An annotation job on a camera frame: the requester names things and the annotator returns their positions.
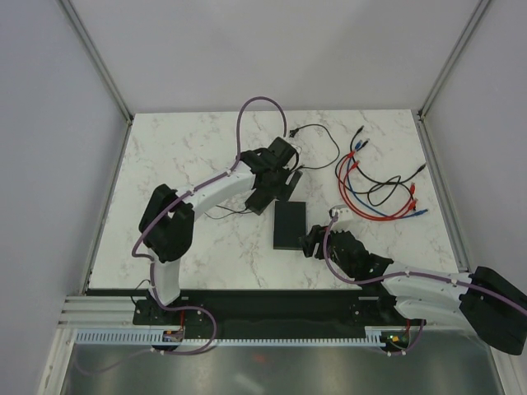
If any thin black power cord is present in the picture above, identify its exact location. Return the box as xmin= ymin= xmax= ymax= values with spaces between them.
xmin=205 ymin=125 xmax=341 ymax=221

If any black network switch box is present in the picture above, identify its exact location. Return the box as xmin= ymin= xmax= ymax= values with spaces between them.
xmin=273 ymin=201 xmax=306 ymax=251

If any black ethernet cable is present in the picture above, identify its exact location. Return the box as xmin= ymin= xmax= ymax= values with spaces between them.
xmin=335 ymin=139 xmax=419 ymax=209
xmin=348 ymin=125 xmax=427 ymax=186

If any blue ethernet cable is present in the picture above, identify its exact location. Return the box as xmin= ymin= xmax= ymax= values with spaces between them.
xmin=345 ymin=139 xmax=429 ymax=218

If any red ethernet cable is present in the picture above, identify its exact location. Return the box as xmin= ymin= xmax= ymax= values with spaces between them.
xmin=341 ymin=160 xmax=417 ymax=219
xmin=336 ymin=150 xmax=420 ymax=221

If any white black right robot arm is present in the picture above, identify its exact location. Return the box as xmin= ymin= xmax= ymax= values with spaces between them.
xmin=299 ymin=225 xmax=526 ymax=356

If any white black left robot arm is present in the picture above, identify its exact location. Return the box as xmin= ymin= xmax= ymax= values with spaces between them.
xmin=133 ymin=137 xmax=301 ymax=324

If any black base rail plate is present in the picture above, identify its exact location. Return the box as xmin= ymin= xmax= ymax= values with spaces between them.
xmin=133 ymin=290 xmax=422 ymax=338

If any white slotted cable duct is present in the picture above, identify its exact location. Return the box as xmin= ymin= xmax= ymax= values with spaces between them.
xmin=74 ymin=327 xmax=406 ymax=347

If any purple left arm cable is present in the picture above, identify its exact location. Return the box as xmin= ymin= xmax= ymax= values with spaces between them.
xmin=130 ymin=96 xmax=290 ymax=309

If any aluminium frame rail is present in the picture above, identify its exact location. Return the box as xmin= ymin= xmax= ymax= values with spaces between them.
xmin=57 ymin=294 xmax=139 ymax=330

